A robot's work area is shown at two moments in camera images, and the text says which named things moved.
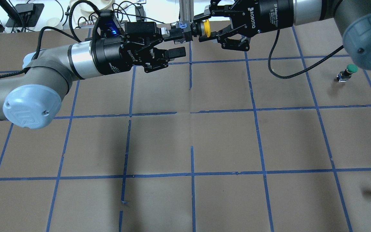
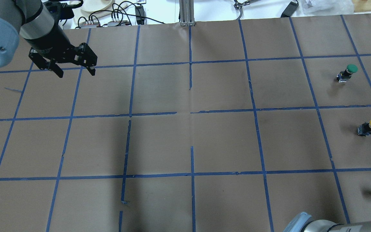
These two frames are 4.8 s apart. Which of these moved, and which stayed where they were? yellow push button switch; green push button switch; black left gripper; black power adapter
Moved: black left gripper; yellow push button switch
Stayed: green push button switch; black power adapter
